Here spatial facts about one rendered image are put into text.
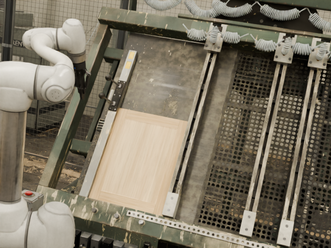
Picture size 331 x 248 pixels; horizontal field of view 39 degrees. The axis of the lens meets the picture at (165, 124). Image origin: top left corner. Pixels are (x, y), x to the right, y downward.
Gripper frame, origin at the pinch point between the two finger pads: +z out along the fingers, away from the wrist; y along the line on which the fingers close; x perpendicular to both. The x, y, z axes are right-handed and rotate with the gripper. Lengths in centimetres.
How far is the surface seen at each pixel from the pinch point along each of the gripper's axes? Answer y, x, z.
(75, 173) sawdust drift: 112, -154, 240
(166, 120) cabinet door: -39, -24, 27
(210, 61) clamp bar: -55, -57, 3
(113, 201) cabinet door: -23, 22, 53
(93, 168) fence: -6.6, 10.0, 43.5
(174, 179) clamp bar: -54, 9, 39
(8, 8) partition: 215, -234, 88
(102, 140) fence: -6.3, -4.6, 35.4
